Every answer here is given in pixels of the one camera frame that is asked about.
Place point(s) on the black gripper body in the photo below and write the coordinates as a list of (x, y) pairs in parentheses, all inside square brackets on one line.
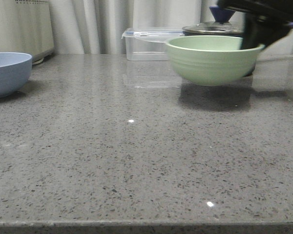
[(276, 9)]

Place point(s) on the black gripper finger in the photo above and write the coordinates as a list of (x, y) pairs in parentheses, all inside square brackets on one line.
[(262, 30)]

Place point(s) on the light green bowl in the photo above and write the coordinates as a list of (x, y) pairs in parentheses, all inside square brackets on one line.
[(209, 60)]

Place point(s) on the light blue bowl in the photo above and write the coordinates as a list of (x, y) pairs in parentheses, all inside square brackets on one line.
[(15, 70)]

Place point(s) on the glass lid with blue knob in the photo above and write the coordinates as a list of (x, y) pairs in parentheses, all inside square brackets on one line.
[(220, 26)]

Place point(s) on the clear plastic food container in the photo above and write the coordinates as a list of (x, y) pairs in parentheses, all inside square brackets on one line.
[(148, 44)]

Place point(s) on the white kitchen appliance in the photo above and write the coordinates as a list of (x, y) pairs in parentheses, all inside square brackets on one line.
[(25, 26)]

